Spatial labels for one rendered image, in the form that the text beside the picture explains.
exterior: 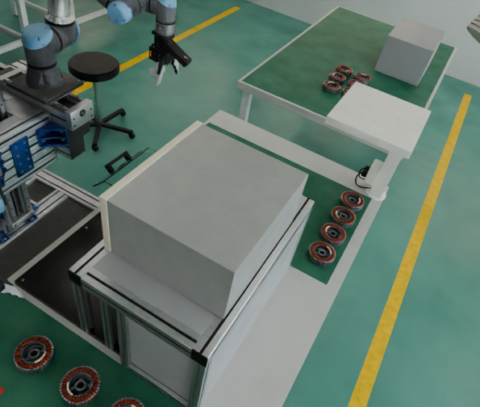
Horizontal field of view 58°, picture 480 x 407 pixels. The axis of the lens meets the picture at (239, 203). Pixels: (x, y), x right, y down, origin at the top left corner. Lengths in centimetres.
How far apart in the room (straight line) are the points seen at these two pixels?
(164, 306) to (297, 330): 61
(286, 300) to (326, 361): 86
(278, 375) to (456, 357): 151
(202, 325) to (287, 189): 43
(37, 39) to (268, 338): 144
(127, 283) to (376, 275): 199
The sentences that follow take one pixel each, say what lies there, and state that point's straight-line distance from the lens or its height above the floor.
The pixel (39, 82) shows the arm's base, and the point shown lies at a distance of 205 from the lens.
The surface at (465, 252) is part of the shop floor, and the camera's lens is 341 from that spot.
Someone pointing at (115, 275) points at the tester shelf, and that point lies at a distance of 121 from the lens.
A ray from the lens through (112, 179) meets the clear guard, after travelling 154.
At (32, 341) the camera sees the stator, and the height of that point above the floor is 78.
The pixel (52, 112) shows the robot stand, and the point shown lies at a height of 95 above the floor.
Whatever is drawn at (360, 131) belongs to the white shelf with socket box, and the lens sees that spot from 176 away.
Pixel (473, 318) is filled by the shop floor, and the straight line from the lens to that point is 306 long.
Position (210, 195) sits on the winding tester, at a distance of 113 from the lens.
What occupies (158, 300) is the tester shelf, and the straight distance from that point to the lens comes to 117.
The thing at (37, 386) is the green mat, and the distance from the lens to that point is 150.
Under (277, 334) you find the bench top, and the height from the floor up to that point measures 75.
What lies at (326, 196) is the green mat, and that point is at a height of 75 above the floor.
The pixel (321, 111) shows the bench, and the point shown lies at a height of 75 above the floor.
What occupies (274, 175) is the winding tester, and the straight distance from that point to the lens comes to 123.
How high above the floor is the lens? 210
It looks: 44 degrees down
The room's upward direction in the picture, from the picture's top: 12 degrees clockwise
